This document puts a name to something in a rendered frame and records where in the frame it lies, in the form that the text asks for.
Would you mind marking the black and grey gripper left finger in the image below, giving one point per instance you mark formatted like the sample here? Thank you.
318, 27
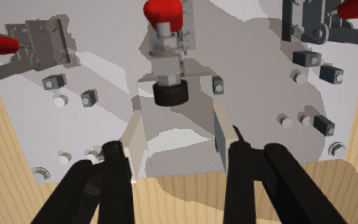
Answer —
121, 163

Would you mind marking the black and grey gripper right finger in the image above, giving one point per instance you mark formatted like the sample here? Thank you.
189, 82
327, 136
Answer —
294, 195

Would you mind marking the grey metal fixture plate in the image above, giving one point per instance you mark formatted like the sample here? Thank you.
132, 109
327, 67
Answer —
238, 40

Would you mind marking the grey rectangular plate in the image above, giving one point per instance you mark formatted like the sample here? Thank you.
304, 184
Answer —
180, 134

